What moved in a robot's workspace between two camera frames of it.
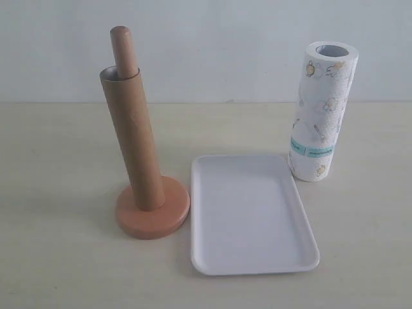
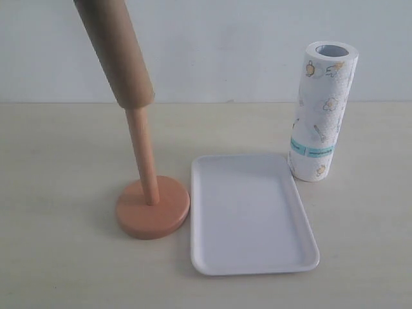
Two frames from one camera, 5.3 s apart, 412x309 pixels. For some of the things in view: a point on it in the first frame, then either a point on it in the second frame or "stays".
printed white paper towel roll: [320, 104] stays
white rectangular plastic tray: [248, 217] stays
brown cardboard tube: [126, 97] → [111, 30]
